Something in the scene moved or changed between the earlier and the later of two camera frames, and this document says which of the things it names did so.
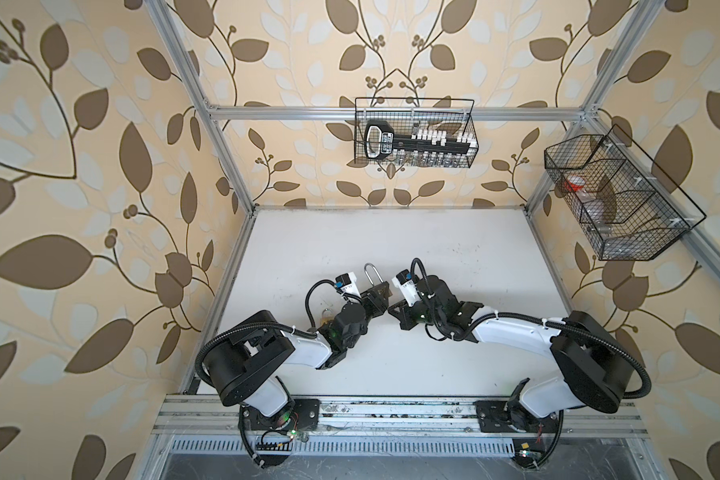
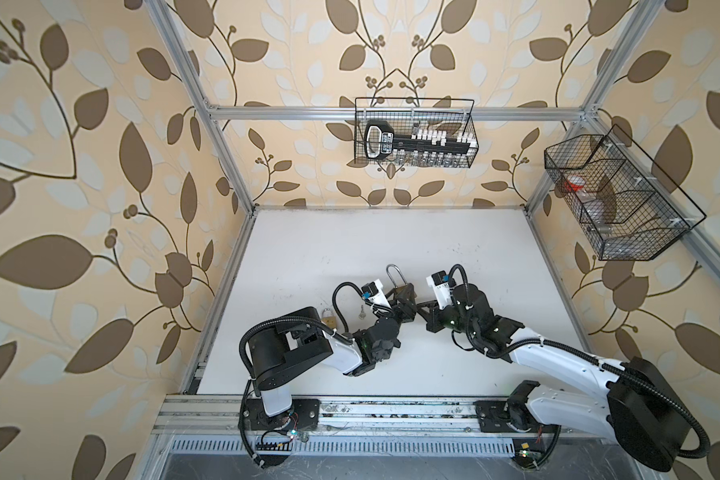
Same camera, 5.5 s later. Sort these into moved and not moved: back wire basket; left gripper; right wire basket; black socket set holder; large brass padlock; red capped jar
Moved: left gripper; large brass padlock
Not moved: black socket set holder; back wire basket; right wire basket; red capped jar
